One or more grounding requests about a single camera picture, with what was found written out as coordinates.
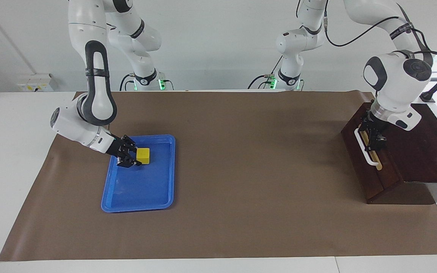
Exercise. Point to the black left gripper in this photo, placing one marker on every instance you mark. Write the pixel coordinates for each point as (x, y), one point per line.
(374, 127)

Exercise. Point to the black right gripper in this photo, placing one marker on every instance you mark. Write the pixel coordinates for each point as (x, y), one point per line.
(118, 148)

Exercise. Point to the yellow cube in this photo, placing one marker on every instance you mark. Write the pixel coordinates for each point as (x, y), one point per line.
(143, 156)

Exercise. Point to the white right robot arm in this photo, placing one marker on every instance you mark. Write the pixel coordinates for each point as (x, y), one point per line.
(97, 94)

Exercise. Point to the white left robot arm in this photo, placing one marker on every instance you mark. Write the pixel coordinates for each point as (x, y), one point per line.
(396, 79)

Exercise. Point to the dark wooden drawer cabinet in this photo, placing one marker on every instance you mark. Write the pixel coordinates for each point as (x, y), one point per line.
(427, 151)

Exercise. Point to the blue plastic tray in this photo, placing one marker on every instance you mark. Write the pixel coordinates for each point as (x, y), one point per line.
(142, 185)

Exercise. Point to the brown paper table mat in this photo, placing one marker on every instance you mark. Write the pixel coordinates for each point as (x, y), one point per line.
(241, 189)

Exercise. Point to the white wall outlet box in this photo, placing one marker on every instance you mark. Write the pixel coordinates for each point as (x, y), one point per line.
(34, 82)

